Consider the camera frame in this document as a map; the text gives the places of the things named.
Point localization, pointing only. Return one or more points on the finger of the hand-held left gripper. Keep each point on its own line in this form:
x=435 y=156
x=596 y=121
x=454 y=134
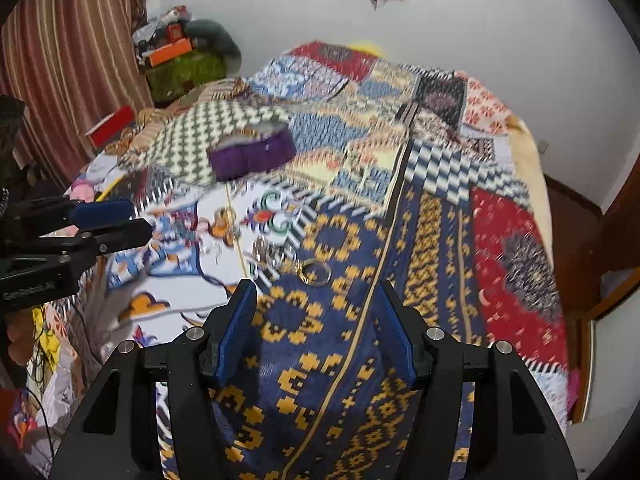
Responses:
x=120 y=237
x=102 y=211

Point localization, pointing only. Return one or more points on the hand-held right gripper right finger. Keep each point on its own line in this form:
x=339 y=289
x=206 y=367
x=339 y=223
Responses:
x=397 y=340

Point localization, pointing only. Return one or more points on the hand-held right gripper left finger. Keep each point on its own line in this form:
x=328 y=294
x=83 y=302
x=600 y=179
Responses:
x=235 y=340

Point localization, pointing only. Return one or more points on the gold bangle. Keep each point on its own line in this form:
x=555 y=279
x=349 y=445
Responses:
x=303 y=275

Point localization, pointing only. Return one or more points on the purple heart-shaped jewelry box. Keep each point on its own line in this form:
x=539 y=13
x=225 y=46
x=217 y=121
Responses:
x=250 y=160

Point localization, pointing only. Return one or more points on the person's left hand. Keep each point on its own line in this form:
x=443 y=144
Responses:
x=18 y=340

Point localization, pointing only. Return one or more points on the red and white box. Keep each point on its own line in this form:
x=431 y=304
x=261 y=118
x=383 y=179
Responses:
x=111 y=127

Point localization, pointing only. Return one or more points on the dark textured object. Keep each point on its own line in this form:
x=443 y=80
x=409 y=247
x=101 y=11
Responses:
x=10 y=135

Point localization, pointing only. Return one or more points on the green covered side table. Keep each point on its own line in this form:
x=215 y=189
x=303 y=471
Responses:
x=185 y=77

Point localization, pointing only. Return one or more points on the striped brown curtain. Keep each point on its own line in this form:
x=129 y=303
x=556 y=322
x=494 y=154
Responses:
x=60 y=60

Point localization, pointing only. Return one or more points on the patchwork printed blanket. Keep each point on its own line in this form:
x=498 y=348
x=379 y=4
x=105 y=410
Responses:
x=325 y=200

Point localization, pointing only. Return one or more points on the orange box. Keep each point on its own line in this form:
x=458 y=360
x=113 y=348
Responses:
x=170 y=52

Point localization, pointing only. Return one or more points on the striped beige cloth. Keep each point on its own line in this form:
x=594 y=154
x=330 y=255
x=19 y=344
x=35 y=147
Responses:
x=227 y=90

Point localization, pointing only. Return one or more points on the clutter pile of packages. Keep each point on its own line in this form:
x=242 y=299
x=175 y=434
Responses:
x=160 y=25

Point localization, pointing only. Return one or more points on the dark green cushion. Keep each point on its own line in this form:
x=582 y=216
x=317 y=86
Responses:
x=215 y=40

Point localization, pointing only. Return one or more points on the beige bed sheet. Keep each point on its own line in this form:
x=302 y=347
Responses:
x=532 y=175

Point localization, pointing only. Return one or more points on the yellow object behind bed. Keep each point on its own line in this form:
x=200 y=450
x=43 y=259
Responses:
x=367 y=48

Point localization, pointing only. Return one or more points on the wall socket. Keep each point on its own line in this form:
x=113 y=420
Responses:
x=543 y=146

